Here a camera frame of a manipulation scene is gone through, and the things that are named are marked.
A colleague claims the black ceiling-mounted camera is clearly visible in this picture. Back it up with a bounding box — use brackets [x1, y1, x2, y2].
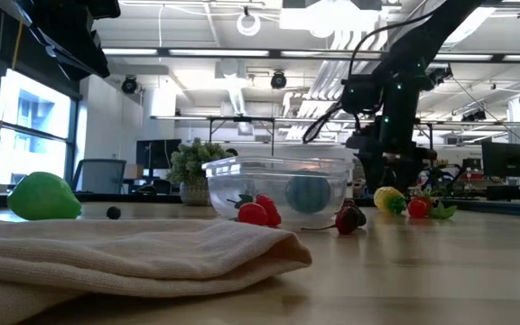
[424, 65, 454, 85]

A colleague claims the green potted plant white pot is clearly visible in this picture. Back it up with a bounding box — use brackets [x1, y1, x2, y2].
[165, 137, 235, 208]

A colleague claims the large green toy pear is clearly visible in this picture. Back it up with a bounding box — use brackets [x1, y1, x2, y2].
[6, 171, 83, 222]

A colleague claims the white coiled cable ring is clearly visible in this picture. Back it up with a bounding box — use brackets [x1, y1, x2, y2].
[236, 12, 263, 38]

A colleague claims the black ceiling track spotlight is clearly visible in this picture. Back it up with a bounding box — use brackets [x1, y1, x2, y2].
[461, 109, 488, 123]

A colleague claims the green toy leaf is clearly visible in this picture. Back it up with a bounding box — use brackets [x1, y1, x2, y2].
[427, 200, 459, 221]

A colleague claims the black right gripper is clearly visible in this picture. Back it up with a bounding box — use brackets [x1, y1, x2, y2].
[346, 130, 438, 194]

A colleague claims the grey-blue office chair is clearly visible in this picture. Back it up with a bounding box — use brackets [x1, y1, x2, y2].
[70, 158, 128, 195]

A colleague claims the striped green toy watermelon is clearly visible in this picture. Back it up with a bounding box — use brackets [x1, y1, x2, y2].
[285, 170, 332, 215]

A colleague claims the white ceiling light panel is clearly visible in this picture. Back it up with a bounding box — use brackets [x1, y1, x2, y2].
[279, 6, 382, 33]

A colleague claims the clear plastic tupperware container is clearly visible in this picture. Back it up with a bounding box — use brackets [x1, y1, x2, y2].
[201, 155, 355, 227]

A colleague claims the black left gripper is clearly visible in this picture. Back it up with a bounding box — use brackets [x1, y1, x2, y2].
[32, 0, 111, 79]

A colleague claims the folded cream cloth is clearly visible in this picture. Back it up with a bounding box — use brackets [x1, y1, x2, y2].
[0, 218, 314, 325]

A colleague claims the yellow toy bell pepper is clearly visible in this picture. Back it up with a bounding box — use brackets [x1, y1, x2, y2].
[373, 186, 408, 216]

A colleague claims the large office window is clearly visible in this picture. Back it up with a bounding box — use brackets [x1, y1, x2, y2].
[0, 67, 83, 190]

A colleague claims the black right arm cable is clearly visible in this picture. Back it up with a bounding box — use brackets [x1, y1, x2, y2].
[302, 16, 435, 145]

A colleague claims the dark red stemmed toy cherry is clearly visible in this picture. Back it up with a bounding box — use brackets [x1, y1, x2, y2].
[300, 205, 361, 236]

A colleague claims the large black computer monitor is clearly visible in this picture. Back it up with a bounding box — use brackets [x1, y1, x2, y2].
[480, 142, 520, 179]

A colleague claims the black background rig frame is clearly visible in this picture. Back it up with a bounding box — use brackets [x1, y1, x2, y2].
[150, 115, 435, 178]

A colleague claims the silver ceiling air duct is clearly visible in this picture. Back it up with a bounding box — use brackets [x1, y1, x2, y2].
[370, 0, 498, 96]

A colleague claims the black aluminium frame rail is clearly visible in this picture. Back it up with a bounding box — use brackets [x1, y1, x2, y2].
[0, 191, 520, 218]

